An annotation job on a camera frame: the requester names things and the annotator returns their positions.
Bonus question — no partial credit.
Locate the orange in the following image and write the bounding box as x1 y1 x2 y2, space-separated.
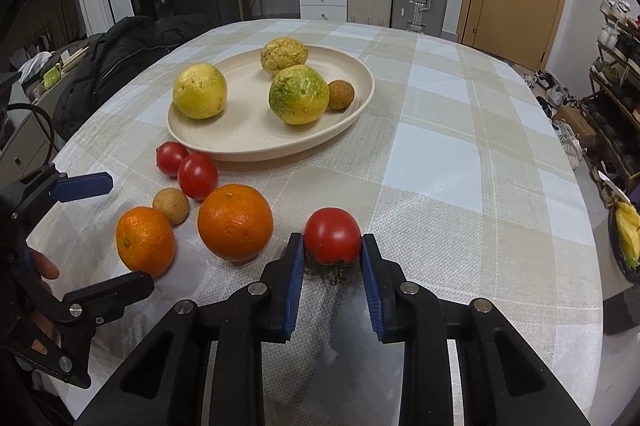
197 184 274 263
116 206 177 277

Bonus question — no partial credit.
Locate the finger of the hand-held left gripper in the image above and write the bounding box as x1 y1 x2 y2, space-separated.
4 165 114 219
57 271 155 326

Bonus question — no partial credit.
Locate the wooden shoe rack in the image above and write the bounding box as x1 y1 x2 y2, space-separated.
582 13 640 191

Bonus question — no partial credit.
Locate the red tomato with stem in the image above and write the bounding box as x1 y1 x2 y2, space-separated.
304 207 362 281

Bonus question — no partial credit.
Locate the bunch of bananas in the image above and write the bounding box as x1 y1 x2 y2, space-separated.
612 201 640 269

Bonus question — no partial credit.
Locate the green-speckled yellow citrus fruit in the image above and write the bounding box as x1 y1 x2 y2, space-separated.
268 66 331 127

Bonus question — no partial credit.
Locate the shoes scattered on floor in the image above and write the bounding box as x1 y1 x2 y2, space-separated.
522 68 586 169

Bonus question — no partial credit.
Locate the grey drawer cabinet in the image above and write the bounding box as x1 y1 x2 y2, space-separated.
0 108 56 179

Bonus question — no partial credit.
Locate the large yellow citrus fruit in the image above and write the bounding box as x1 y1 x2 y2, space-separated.
173 63 228 121

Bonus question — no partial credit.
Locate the beige checked tablecloth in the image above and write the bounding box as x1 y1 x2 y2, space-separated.
30 18 606 426

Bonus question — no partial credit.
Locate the black cable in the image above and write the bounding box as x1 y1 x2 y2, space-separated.
7 103 55 167

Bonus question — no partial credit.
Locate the brown cardboard shoebox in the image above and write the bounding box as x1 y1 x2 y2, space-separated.
555 104 597 147

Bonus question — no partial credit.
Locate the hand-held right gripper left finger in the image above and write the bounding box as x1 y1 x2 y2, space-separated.
75 233 307 426

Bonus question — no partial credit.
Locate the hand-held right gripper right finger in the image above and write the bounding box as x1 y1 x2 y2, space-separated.
361 233 593 426

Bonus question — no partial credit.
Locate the person's left hand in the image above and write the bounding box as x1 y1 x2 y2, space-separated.
25 247 62 357

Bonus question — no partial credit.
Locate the brown longan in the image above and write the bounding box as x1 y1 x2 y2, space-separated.
152 187 191 227
327 79 350 111

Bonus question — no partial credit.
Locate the cream round plate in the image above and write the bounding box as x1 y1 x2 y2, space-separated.
166 44 376 163

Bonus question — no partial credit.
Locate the black jacket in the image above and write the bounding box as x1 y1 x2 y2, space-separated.
52 13 213 141

